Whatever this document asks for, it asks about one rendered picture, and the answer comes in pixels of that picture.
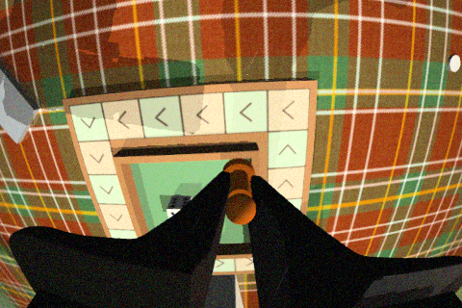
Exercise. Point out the white flat disc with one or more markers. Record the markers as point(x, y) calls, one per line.
point(453, 63)

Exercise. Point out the orange game pawn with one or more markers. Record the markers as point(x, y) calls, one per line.
point(240, 207)

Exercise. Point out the white die with black pips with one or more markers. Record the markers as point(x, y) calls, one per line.
point(176, 203)

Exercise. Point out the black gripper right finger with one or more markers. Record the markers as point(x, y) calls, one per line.
point(299, 265)

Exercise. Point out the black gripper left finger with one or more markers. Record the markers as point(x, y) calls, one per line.
point(169, 267)

